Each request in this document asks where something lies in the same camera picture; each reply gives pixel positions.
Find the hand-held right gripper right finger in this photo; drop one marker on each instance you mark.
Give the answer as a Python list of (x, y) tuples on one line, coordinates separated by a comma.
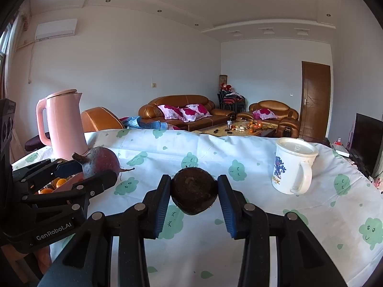
[(226, 206)]

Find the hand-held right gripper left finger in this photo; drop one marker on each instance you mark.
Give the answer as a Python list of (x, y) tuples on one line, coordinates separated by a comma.
[(163, 204)]

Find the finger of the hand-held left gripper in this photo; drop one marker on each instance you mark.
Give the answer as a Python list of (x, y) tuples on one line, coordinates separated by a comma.
[(68, 168), (98, 182)]

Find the pink tin box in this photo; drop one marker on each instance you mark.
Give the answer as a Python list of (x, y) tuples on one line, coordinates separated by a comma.
[(71, 182)]

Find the purple beetroot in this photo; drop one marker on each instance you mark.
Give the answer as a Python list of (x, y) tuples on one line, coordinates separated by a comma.
[(100, 161)]

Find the dark passion fruit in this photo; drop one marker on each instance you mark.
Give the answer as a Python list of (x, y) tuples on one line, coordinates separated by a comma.
[(194, 192)]

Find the person's left forearm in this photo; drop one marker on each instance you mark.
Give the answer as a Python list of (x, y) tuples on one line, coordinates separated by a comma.
[(44, 260)]

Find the dark padded chair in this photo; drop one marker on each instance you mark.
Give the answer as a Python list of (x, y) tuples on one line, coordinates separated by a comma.
[(36, 142)]

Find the pink electric kettle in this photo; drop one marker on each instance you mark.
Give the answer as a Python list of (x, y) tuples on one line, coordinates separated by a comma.
[(65, 125)]

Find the white tablecloth with green print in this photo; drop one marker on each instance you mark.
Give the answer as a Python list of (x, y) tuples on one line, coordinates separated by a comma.
[(269, 215)]

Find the orange leather chair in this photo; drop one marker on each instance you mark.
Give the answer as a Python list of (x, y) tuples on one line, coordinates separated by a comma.
[(98, 119)]

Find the white mug with blue print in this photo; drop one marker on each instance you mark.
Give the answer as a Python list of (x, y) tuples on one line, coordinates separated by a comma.
[(287, 173)]

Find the blue clothing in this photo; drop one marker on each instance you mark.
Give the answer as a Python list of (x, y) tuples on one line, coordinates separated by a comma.
[(134, 122)]

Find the glass coffee table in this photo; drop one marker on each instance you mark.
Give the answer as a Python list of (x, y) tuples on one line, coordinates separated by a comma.
[(218, 130)]

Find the pink floral pillow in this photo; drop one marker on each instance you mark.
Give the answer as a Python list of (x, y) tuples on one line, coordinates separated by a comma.
[(264, 114), (197, 110), (172, 113)]

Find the brown leather sofa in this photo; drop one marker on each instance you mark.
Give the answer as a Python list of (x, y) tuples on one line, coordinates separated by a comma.
[(179, 100)]

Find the stack of dark chairs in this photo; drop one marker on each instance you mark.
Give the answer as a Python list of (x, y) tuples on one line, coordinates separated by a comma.
[(232, 100)]

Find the brown leather armchair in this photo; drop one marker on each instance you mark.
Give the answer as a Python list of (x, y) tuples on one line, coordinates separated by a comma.
[(273, 105)]

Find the tall brown vase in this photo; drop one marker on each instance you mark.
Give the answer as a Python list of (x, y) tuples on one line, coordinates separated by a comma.
[(223, 80)]

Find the window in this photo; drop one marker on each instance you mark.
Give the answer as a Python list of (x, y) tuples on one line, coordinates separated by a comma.
[(4, 59)]

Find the pink curtain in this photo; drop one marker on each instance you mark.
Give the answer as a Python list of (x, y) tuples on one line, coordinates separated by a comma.
[(18, 50)]

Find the brown wooden door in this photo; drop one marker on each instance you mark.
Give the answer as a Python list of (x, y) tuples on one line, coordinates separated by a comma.
[(315, 98)]

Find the black television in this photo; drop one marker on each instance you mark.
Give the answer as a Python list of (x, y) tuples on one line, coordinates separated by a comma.
[(366, 140)]

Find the white wall air conditioner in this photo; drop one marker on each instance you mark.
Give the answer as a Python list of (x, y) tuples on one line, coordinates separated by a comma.
[(56, 29)]

